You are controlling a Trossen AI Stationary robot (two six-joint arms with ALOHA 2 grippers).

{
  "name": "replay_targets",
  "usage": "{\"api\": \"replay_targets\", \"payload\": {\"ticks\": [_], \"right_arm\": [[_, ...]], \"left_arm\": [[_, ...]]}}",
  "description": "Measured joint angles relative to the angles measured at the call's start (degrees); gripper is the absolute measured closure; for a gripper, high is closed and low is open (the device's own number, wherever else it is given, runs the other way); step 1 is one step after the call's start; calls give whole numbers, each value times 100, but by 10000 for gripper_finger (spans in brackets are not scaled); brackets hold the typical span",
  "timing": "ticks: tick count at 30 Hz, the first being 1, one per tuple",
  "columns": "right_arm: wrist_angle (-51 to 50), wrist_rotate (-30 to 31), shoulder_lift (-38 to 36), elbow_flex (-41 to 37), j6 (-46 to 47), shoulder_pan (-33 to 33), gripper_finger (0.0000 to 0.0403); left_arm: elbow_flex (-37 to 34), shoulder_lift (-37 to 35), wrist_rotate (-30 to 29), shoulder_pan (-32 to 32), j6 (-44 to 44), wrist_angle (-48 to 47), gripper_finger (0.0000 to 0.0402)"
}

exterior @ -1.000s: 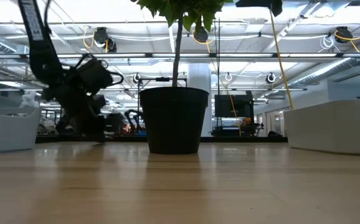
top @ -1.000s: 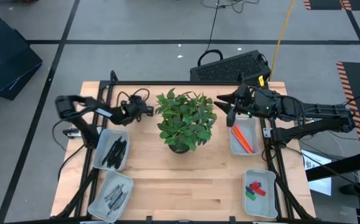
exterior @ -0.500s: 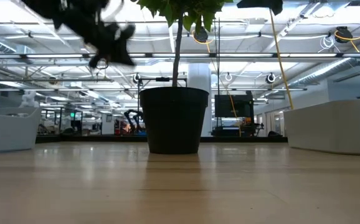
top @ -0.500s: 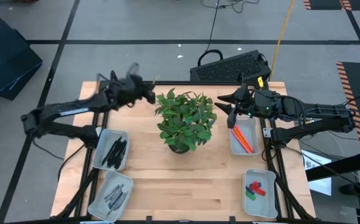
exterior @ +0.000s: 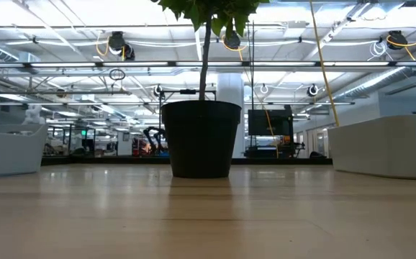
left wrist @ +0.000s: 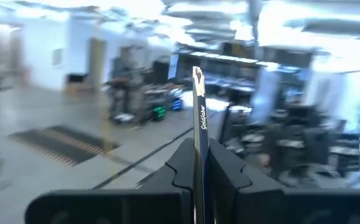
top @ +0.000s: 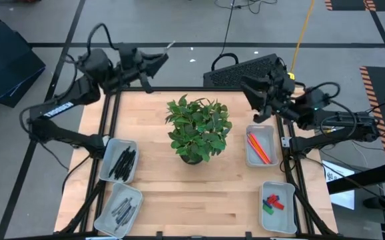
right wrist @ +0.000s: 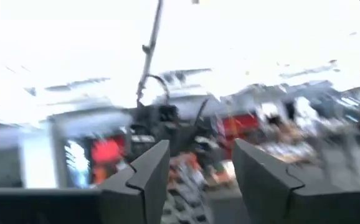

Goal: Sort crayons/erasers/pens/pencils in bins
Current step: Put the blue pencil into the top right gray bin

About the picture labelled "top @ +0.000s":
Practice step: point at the pink pencil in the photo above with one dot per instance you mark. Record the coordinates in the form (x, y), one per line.
(259, 145)
(258, 149)

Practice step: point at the black hazard striped mat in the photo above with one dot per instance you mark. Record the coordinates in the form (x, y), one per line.
(379, 83)
(349, 4)

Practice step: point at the orange pens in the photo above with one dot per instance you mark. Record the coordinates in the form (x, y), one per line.
(261, 148)

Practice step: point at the black folded panel box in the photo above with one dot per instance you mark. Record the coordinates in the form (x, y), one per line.
(6, 60)

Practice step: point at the purple eraser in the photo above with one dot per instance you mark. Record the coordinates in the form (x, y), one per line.
(277, 198)

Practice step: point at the yellow tape tag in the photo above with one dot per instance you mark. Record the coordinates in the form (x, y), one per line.
(291, 76)

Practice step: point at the green plant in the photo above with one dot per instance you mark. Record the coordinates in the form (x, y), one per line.
(197, 130)

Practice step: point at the green eraser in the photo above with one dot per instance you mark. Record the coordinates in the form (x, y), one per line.
(268, 209)

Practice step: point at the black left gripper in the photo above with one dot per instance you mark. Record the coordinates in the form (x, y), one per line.
(129, 73)

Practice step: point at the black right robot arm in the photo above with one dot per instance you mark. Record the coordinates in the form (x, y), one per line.
(345, 123)

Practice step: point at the black stand beam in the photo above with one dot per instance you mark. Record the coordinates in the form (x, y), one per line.
(362, 179)

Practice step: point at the orange pencil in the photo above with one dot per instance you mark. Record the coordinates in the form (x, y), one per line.
(263, 148)

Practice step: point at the grey plastic bin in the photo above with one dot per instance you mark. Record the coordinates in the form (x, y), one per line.
(284, 220)
(107, 220)
(107, 166)
(267, 140)

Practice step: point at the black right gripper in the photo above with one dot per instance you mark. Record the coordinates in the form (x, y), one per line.
(280, 93)

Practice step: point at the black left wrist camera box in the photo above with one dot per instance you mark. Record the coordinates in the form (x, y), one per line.
(128, 55)

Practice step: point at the black perforated equipment case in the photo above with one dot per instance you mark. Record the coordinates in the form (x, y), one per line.
(232, 75)

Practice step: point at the black pens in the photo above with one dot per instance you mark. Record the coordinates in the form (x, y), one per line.
(118, 163)

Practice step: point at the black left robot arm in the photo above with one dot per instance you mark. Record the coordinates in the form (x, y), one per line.
(62, 106)

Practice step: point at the dark blue eraser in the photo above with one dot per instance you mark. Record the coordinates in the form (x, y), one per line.
(265, 202)

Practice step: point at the grey crayon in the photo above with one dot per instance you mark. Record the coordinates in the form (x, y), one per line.
(130, 216)
(126, 221)
(123, 210)
(119, 206)
(126, 215)
(122, 207)

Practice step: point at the black pen white print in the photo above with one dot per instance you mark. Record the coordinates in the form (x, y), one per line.
(130, 168)

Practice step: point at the red eraser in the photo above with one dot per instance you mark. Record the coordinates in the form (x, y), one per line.
(272, 199)

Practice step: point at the white printed sheet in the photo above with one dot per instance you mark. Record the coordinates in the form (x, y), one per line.
(344, 171)

